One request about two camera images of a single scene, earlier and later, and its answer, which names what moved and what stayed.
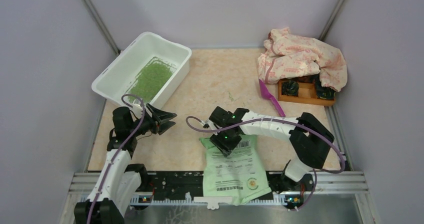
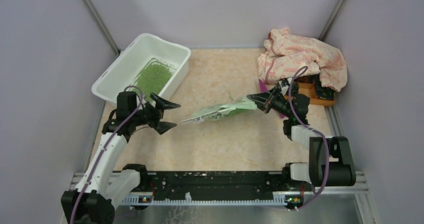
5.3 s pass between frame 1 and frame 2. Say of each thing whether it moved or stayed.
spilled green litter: stayed
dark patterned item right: stayed
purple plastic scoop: stayed
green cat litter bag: moved
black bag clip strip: moved
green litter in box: stayed
